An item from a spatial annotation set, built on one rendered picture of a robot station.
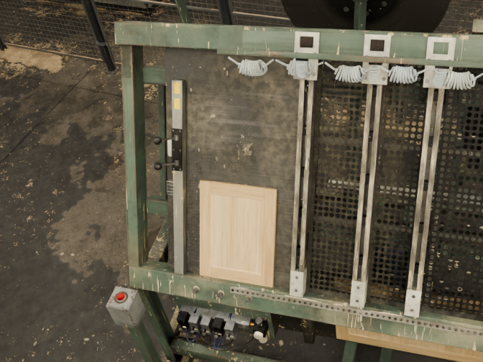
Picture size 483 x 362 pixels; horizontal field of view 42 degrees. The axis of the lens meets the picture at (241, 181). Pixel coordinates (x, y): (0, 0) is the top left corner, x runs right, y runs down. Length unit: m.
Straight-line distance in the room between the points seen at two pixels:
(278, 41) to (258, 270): 1.08
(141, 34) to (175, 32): 0.16
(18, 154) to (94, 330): 2.05
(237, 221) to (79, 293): 1.78
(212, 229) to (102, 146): 2.55
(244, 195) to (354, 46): 0.85
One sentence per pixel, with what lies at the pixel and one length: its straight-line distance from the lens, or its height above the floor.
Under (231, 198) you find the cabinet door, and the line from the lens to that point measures 2.91.
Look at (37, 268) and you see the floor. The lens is 4.70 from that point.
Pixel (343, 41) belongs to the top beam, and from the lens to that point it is 2.55.
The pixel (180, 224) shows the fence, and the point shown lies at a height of 1.13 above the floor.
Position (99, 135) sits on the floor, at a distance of 5.52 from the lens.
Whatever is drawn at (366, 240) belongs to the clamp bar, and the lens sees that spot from 2.75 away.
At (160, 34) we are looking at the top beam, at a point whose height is 1.93.
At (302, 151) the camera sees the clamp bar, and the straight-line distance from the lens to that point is 2.72.
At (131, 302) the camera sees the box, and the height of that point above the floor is 0.92.
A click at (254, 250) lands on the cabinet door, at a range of 2.96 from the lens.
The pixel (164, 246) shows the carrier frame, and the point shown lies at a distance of 3.41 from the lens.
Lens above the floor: 3.35
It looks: 45 degrees down
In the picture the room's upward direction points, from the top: 12 degrees counter-clockwise
